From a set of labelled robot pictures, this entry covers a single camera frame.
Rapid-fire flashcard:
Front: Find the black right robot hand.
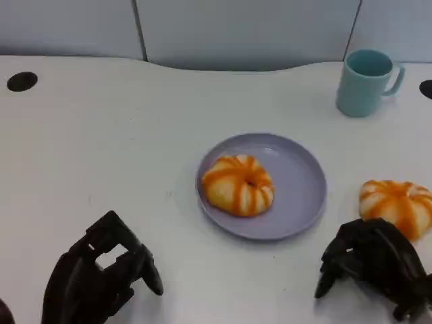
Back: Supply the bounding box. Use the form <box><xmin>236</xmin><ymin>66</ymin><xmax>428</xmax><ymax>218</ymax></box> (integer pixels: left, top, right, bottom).
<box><xmin>314</xmin><ymin>217</ymin><xmax>432</xmax><ymax>321</ymax></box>

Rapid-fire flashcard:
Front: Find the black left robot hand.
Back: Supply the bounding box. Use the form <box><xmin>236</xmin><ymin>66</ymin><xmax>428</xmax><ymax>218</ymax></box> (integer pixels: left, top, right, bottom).
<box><xmin>40</xmin><ymin>211</ymin><xmax>165</xmax><ymax>324</ymax></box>

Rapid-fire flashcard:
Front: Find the orange white toy bread roll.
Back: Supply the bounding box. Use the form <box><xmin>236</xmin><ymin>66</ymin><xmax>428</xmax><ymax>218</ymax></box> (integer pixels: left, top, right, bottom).
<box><xmin>201</xmin><ymin>154</ymin><xmax>275</xmax><ymax>218</ymax></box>
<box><xmin>358</xmin><ymin>180</ymin><xmax>432</xmax><ymax>242</ymax></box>

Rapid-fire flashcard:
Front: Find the lilac plate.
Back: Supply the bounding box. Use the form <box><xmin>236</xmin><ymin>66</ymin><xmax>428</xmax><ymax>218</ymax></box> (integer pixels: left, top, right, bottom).
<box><xmin>195</xmin><ymin>132</ymin><xmax>327</xmax><ymax>241</ymax></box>

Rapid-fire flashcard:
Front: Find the pale green mug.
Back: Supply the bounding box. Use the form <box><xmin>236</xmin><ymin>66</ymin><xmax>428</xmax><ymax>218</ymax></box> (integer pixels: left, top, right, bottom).
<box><xmin>335</xmin><ymin>49</ymin><xmax>406</xmax><ymax>118</ymax></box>

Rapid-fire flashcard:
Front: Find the black table cable grommet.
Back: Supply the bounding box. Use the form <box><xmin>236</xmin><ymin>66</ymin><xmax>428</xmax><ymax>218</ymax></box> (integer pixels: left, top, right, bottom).
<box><xmin>418</xmin><ymin>80</ymin><xmax>432</xmax><ymax>100</ymax></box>
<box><xmin>6</xmin><ymin>71</ymin><xmax>38</xmax><ymax>92</ymax></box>

